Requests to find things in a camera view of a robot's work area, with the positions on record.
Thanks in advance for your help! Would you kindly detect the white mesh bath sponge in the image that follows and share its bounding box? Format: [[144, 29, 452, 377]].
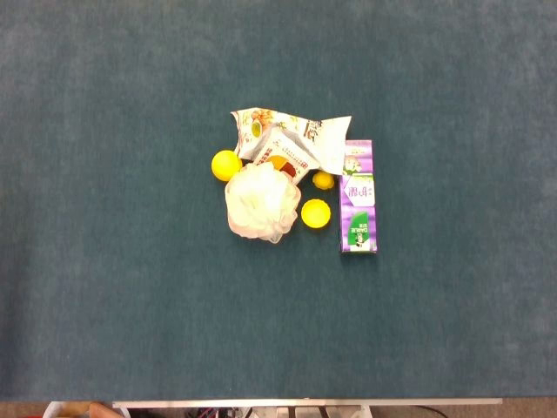
[[224, 161, 302, 245]]

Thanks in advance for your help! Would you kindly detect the small white pastry packet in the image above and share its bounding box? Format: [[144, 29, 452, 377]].
[[251, 125, 321, 186]]

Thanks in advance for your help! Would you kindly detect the smooth yellow ball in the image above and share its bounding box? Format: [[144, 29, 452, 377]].
[[211, 149, 244, 183]]

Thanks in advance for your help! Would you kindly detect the purple milk carton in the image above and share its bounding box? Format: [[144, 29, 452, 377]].
[[339, 138, 379, 254]]

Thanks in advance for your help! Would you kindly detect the large white snack bag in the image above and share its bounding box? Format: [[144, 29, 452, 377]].
[[230, 108, 352, 175]]

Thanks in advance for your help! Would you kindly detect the yellow scalloped plastic cap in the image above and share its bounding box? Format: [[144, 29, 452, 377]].
[[300, 199, 332, 229]]

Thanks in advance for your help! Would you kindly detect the small yellow rubber duck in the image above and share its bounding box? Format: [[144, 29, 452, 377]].
[[312, 170, 336, 191]]

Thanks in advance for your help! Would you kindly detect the blue felt table cover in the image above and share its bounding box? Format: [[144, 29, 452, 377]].
[[0, 0, 557, 402]]

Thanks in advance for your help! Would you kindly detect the brown object in bin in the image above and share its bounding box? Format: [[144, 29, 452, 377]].
[[89, 402, 127, 418]]

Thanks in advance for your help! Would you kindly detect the white plastic bin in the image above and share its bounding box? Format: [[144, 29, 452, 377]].
[[42, 401, 115, 418]]

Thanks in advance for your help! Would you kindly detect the aluminium table edge rail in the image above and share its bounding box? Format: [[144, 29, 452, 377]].
[[111, 398, 504, 409]]

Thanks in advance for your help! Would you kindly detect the white metal frame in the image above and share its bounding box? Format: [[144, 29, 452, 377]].
[[250, 407, 372, 418]]

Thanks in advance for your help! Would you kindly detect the bundle of coloured wires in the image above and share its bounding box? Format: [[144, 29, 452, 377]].
[[182, 407, 245, 418]]

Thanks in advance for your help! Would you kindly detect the black cable on floor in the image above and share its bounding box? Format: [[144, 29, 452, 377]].
[[408, 405, 449, 418]]

